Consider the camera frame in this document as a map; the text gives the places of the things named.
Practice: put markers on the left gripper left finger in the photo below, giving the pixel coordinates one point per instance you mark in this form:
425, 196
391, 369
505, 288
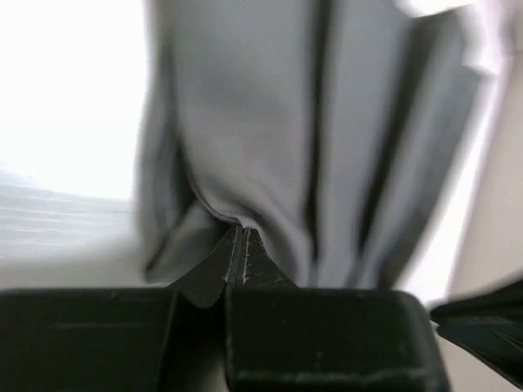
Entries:
119, 339

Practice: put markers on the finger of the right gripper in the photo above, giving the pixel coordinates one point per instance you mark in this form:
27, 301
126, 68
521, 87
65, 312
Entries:
487, 325

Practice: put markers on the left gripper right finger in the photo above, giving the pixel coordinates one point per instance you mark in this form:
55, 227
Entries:
280, 337

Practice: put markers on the grey pleated skirt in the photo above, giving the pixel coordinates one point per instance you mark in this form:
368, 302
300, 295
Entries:
328, 127

